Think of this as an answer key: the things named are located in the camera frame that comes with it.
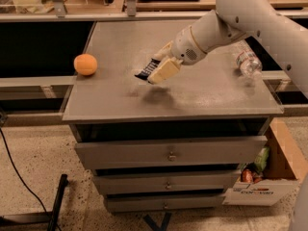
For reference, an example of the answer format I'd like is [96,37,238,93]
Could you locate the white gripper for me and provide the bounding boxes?
[147,26,207,85]

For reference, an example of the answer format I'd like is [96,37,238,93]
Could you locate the dark blue rxbar wrapper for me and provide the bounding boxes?
[136,59,160,81]

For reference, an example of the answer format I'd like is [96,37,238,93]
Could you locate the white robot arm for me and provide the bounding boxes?
[147,0,308,95]

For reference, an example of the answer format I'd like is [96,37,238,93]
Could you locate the clear plastic water bottle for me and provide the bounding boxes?
[233,39,263,79]

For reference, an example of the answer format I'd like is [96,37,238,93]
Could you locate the orange fruit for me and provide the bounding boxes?
[73,54,97,76]

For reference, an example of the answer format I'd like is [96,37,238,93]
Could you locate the grey drawer cabinet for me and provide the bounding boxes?
[64,21,280,200]

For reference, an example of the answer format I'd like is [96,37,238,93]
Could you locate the top grey drawer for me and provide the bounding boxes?
[75,136,267,169]

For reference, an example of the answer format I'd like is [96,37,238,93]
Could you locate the grey drawer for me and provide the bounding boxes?
[75,136,267,169]
[104,194,224,213]
[93,170,240,195]

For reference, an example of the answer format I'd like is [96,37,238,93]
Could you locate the middle grey drawer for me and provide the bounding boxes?
[93,170,240,195]

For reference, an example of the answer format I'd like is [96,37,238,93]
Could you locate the green snack bag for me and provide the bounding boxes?
[254,146,270,173]

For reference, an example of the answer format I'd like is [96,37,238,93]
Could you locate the bottom grey drawer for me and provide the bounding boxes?
[104,194,224,213]

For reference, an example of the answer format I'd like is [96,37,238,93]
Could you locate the cardboard box with snacks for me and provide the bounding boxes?
[223,118,308,206]

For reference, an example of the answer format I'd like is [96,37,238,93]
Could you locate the black metal stand leg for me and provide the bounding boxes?
[0,174,68,231]

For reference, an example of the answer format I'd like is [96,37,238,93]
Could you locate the metal shelf rail frame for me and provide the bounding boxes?
[0,0,308,23]

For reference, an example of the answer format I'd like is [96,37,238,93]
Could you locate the black cable on floor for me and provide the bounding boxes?
[0,127,62,231]

